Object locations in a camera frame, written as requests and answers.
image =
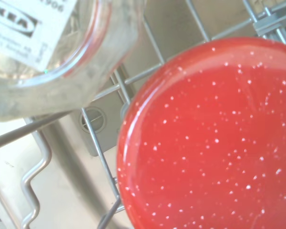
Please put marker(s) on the red speckled mug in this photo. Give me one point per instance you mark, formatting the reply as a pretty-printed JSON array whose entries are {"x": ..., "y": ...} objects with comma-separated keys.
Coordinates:
[{"x": 205, "y": 143}]

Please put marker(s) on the clear glass with label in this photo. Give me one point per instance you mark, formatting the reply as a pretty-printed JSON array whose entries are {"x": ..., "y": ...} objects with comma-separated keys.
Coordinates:
[{"x": 62, "y": 78}]

